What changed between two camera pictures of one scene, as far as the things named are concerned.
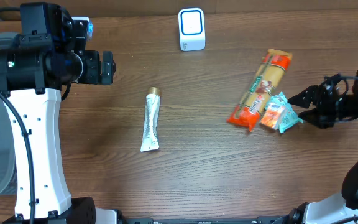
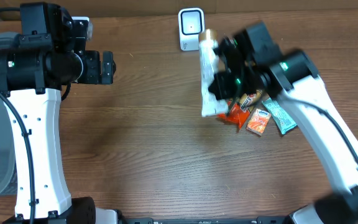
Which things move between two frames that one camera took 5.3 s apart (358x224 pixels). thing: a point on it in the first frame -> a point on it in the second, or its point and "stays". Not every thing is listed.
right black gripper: (317, 94) -> (224, 88)
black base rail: (270, 219) stays
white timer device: (192, 28) stays
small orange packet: (271, 115) -> (258, 121)
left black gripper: (107, 68) stays
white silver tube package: (151, 138) -> (209, 67)
